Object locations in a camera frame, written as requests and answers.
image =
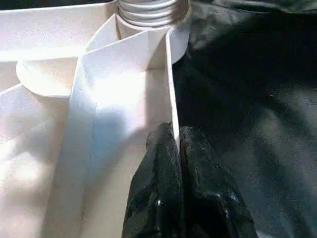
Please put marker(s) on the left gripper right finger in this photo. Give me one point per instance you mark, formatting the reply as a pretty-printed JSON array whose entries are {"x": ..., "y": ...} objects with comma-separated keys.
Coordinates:
[{"x": 210, "y": 193}]

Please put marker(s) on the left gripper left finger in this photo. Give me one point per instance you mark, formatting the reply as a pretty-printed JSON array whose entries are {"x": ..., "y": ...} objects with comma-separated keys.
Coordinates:
[{"x": 158, "y": 186}]

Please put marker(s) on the white plastic table top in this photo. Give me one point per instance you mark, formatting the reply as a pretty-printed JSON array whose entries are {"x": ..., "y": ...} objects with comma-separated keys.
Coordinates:
[{"x": 74, "y": 124}]

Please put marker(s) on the white plastic table leg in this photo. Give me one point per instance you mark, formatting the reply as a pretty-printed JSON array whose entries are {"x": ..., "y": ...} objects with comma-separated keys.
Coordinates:
[{"x": 151, "y": 12}]

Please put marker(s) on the black shiny mat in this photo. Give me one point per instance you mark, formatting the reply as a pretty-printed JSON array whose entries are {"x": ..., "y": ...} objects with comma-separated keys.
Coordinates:
[{"x": 247, "y": 99}]

